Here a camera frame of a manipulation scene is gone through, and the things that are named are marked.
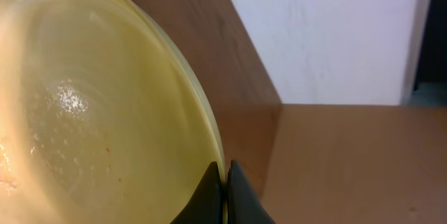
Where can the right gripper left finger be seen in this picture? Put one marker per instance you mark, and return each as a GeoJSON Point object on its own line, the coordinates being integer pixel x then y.
{"type": "Point", "coordinates": [206, 203]}

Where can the yellow plate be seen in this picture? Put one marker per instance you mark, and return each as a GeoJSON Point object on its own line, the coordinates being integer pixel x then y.
{"type": "Point", "coordinates": [102, 118]}

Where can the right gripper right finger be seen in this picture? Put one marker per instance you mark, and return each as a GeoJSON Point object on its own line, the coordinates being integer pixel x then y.
{"type": "Point", "coordinates": [243, 204]}

